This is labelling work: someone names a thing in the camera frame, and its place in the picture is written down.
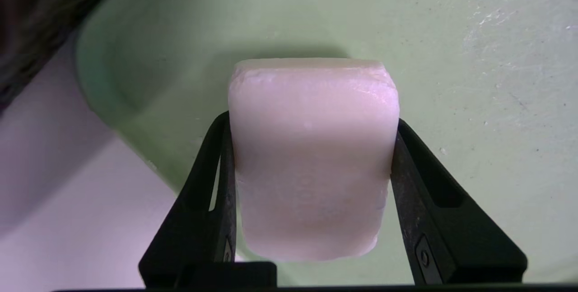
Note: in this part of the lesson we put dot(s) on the white soap bar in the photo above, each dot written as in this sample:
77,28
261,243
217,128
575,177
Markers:
311,161

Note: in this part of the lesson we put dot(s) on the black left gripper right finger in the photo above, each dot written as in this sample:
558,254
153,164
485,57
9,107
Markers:
456,238

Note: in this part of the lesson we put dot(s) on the light green plastic tray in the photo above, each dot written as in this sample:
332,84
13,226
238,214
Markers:
474,80

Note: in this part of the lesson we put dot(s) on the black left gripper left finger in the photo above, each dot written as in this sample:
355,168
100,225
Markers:
198,233

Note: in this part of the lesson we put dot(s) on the dark brown wicker basket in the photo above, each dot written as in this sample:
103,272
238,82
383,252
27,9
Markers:
40,25

